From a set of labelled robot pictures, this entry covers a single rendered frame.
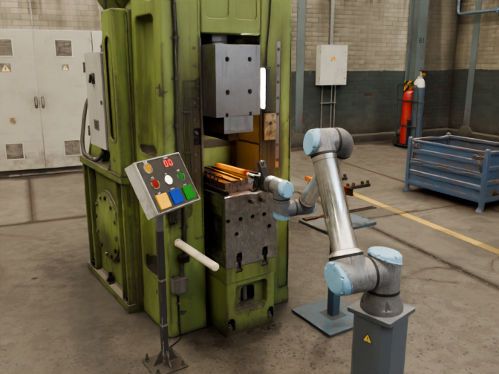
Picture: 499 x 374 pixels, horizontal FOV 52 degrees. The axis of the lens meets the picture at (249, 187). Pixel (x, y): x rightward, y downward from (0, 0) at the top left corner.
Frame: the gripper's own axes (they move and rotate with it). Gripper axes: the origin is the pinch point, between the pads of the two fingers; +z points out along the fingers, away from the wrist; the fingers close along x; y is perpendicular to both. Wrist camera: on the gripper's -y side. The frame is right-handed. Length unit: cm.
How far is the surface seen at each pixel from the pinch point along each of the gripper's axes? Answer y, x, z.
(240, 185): 9.0, -1.6, 7.3
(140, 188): -3, -72, -13
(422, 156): 56, 372, 164
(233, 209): 21.2, -10.1, 1.1
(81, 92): -8, 57, 540
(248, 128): -24.8, 4.0, 7.9
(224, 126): -26.7, -12.2, 7.9
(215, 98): -42.7, -17.7, 8.5
